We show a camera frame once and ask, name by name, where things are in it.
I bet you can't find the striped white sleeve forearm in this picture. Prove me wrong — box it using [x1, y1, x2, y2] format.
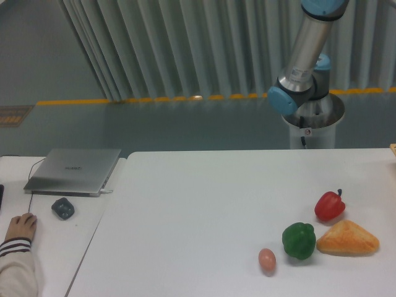
[1, 237, 38, 296]

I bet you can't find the black keyboard edge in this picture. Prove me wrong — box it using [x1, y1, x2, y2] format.
[0, 184, 4, 210]

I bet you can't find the silver closed laptop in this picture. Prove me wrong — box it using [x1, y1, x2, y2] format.
[24, 148, 121, 197]

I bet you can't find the orange triangular toy bread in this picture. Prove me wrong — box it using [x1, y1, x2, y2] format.
[316, 220, 380, 256]

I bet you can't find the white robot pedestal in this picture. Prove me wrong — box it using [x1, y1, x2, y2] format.
[282, 93, 345, 149]

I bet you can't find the red toy pepper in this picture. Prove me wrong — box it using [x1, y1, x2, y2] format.
[314, 189, 346, 222]

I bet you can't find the wooden object at edge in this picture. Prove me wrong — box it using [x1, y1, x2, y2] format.
[389, 144, 396, 156]

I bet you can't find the person's hand on mouse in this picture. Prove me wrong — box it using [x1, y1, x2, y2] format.
[4, 213, 37, 241]

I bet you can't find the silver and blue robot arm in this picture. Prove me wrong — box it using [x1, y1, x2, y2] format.
[267, 1, 348, 115]

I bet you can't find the thin grey mouse cable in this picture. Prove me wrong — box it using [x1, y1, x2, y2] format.
[0, 154, 46, 214]

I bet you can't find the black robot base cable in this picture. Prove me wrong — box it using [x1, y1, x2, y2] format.
[299, 116, 308, 150]

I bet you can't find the pink toy egg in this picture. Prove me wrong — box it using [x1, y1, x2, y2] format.
[258, 248, 276, 272]

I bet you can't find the green toy pepper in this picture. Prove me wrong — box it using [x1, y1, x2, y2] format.
[282, 222, 316, 260]

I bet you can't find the pleated grey curtain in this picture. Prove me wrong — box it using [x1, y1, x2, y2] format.
[61, 1, 395, 101]

